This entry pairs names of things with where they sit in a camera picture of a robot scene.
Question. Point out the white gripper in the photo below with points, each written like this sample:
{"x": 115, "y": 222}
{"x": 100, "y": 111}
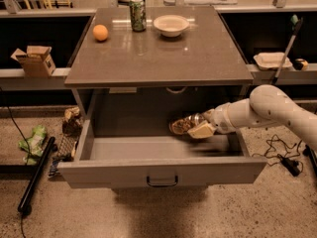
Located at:
{"x": 220, "y": 118}

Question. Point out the orange patterned can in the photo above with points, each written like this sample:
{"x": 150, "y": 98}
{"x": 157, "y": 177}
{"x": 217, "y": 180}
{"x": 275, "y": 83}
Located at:
{"x": 183, "y": 125}

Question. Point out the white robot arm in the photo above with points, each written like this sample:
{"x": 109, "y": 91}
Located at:
{"x": 266, "y": 106}

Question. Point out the open grey top drawer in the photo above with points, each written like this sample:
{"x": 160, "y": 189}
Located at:
{"x": 125, "y": 138}

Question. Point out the green patterned soda can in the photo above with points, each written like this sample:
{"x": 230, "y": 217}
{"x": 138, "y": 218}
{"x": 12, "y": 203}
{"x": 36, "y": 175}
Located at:
{"x": 138, "y": 15}

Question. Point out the grey cabinet table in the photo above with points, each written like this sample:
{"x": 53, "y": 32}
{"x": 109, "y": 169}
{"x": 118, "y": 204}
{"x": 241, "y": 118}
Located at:
{"x": 203, "y": 55}

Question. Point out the white foam takeout container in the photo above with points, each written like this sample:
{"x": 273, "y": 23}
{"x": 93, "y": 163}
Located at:
{"x": 267, "y": 61}

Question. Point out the black right base leg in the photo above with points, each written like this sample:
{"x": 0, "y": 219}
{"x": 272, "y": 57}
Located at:
{"x": 308, "y": 152}

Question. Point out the black base leg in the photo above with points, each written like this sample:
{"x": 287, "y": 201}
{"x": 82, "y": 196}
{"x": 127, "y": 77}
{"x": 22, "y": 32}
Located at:
{"x": 25, "y": 207}
{"x": 308, "y": 152}

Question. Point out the white bowl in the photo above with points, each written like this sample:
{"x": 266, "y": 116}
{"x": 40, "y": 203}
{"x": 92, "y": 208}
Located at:
{"x": 171, "y": 25}

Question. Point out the small yellow black object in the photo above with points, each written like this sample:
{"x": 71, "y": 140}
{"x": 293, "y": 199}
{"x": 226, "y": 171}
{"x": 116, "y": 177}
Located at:
{"x": 300, "y": 64}

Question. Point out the brown crumpled snack bag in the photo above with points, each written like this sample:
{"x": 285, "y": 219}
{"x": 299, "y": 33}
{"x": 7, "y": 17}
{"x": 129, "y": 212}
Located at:
{"x": 71, "y": 124}

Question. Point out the dark patterned snack packet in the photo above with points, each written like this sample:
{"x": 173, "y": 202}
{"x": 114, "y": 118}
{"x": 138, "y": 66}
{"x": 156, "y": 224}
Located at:
{"x": 65, "y": 153}

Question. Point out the grabber reacher tool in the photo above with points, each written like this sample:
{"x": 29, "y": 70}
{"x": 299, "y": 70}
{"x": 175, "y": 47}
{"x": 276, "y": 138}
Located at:
{"x": 296, "y": 25}

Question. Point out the orange fruit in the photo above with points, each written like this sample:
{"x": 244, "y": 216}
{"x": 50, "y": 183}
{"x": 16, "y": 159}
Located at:
{"x": 100, "y": 33}

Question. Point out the green snack bag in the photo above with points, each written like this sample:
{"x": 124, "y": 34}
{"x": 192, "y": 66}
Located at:
{"x": 33, "y": 146}

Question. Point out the small cardboard box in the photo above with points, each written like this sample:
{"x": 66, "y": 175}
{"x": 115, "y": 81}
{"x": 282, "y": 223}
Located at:
{"x": 36, "y": 61}

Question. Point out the black left base leg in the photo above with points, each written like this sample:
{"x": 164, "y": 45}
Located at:
{"x": 25, "y": 207}

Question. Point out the black drawer handle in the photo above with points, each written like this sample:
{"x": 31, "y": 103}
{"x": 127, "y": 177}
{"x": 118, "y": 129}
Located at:
{"x": 170, "y": 182}

